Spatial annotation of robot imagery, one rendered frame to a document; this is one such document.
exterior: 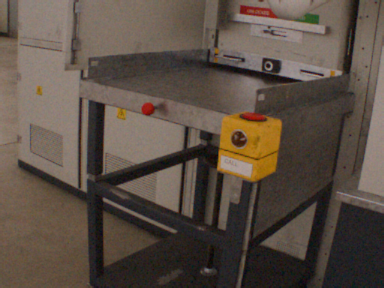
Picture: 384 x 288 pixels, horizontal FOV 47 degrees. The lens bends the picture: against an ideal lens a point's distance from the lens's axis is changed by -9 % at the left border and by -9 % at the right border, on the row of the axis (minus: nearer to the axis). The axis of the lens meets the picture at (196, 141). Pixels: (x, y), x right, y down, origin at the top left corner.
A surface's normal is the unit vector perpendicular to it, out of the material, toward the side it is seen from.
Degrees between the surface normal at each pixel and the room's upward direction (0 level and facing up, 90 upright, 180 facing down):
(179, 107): 90
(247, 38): 90
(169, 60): 90
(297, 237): 90
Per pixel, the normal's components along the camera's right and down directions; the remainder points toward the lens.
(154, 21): 0.62, 0.28
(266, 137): 0.80, 0.24
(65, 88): -0.59, 0.18
